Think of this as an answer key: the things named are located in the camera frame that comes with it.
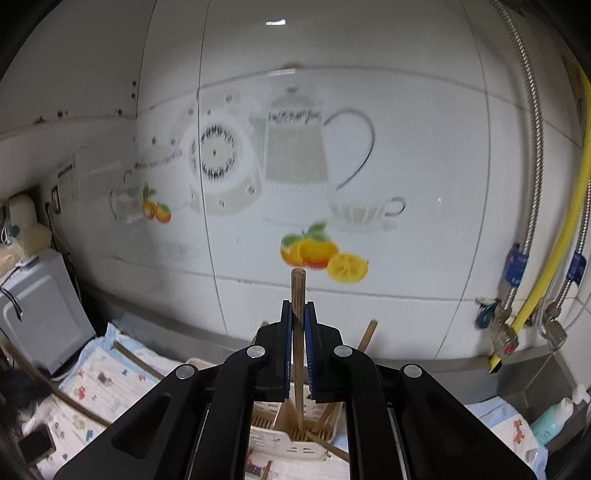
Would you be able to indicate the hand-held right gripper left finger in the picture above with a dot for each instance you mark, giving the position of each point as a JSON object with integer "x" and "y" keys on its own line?
{"x": 287, "y": 350}

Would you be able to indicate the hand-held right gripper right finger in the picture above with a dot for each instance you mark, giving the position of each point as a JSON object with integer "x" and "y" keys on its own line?
{"x": 310, "y": 350}

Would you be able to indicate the wooden chopstick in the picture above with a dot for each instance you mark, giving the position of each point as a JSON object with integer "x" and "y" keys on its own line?
{"x": 331, "y": 417}
{"x": 83, "y": 408}
{"x": 330, "y": 447}
{"x": 266, "y": 470}
{"x": 136, "y": 362}
{"x": 368, "y": 334}
{"x": 298, "y": 286}

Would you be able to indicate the cream plastic utensil holder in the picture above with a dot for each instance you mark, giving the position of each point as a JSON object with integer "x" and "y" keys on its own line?
{"x": 286, "y": 445}

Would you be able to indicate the printed cartoon car blanket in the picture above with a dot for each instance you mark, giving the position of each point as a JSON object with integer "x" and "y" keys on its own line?
{"x": 106, "y": 387}

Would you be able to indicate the metal water valve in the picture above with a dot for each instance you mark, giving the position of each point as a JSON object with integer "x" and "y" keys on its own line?
{"x": 554, "y": 327}

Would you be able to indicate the white microwave oven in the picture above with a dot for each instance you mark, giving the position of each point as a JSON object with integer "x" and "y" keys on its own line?
{"x": 41, "y": 314}

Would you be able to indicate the light blue bottle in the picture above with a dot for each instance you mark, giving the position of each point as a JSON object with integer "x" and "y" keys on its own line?
{"x": 551, "y": 420}

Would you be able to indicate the black smartphone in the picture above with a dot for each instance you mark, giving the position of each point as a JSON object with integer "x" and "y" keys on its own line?
{"x": 36, "y": 444}

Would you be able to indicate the beige kettle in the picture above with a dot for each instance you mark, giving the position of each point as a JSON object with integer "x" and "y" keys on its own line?
{"x": 27, "y": 226}

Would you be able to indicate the white wall socket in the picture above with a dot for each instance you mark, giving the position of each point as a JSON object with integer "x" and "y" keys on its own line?
{"x": 56, "y": 199}

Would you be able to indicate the white wall notice sticker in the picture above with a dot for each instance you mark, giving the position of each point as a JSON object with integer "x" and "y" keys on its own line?
{"x": 68, "y": 181}

